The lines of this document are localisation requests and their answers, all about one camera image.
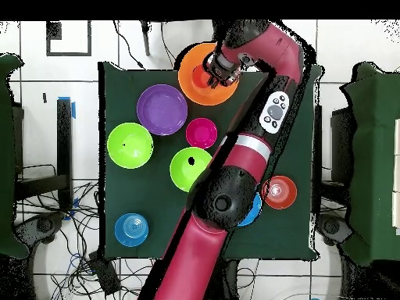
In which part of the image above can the small orange bowl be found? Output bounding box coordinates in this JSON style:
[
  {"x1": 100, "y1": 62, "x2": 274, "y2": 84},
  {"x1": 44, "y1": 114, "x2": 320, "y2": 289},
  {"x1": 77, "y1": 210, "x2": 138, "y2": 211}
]
[{"x1": 261, "y1": 175, "x2": 298, "y2": 210}]

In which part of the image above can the black square frame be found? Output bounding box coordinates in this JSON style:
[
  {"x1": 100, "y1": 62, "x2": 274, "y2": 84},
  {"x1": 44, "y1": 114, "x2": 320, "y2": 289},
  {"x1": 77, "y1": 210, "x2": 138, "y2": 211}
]
[{"x1": 45, "y1": 20, "x2": 92, "y2": 58}]

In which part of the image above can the black metal beam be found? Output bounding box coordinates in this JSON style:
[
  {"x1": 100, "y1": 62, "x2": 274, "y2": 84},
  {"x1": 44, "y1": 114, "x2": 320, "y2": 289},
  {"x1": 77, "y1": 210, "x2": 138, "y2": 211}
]
[{"x1": 312, "y1": 104, "x2": 323, "y2": 216}]

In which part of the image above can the large yellow-orange bowl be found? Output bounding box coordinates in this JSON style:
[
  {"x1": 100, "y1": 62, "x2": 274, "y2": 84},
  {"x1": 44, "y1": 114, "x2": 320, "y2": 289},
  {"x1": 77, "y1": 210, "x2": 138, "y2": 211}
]
[{"x1": 177, "y1": 42, "x2": 241, "y2": 107}]

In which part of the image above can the black power strip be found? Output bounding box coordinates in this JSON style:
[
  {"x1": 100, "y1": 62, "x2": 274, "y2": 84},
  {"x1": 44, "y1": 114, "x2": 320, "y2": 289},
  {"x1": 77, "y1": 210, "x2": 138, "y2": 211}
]
[{"x1": 88, "y1": 251, "x2": 122, "y2": 296}]

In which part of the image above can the dark green table cloth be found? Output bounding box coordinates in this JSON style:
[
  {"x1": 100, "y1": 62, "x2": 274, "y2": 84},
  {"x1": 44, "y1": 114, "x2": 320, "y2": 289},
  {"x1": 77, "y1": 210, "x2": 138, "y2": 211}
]
[{"x1": 98, "y1": 60, "x2": 323, "y2": 262}]

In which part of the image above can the black metal frame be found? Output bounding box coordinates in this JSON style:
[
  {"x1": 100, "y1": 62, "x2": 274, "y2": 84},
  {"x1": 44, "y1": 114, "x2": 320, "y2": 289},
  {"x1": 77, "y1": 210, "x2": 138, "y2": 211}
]
[{"x1": 14, "y1": 98, "x2": 74, "y2": 214}]

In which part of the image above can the small pink-red bowl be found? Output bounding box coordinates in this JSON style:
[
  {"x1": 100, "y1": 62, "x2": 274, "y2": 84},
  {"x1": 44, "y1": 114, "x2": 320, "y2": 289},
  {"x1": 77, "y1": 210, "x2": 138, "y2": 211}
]
[{"x1": 185, "y1": 117, "x2": 219, "y2": 150}]

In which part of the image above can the small light blue bowl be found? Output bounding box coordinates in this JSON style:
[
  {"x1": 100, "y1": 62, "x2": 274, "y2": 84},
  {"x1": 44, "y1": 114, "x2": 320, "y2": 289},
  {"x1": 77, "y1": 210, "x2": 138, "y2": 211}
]
[{"x1": 114, "y1": 212, "x2": 150, "y2": 248}]

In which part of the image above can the purple bowl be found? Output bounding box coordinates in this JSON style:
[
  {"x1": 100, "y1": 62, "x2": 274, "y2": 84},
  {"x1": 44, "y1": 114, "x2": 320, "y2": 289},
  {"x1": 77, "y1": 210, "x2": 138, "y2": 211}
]
[{"x1": 136, "y1": 84, "x2": 189, "y2": 137}]

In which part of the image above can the tangle of cables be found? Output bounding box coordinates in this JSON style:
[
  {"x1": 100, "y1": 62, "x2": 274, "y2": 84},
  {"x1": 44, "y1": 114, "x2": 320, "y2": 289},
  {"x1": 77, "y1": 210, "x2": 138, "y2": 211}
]
[{"x1": 18, "y1": 163, "x2": 105, "y2": 300}]

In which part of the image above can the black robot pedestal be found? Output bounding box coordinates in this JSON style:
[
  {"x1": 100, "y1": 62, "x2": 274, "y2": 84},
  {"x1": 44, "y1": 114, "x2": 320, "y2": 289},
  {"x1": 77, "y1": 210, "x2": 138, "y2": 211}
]
[{"x1": 212, "y1": 259, "x2": 242, "y2": 300}]

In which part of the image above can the green bowl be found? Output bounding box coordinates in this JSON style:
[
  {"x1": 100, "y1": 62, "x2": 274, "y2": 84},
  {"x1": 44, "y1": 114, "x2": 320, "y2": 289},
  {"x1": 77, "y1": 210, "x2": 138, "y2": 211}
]
[
  {"x1": 106, "y1": 122, "x2": 155, "y2": 170},
  {"x1": 169, "y1": 146, "x2": 213, "y2": 193}
]

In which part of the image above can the black stand leg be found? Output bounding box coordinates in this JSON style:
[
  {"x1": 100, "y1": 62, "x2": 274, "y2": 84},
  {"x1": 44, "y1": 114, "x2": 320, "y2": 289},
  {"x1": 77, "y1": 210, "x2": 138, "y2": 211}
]
[{"x1": 139, "y1": 20, "x2": 152, "y2": 57}]

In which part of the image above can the green cloth side table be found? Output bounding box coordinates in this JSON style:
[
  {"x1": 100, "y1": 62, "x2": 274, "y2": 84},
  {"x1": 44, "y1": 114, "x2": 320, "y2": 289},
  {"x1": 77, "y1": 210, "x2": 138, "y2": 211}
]
[
  {"x1": 0, "y1": 52, "x2": 30, "y2": 260},
  {"x1": 338, "y1": 61, "x2": 400, "y2": 266}
]

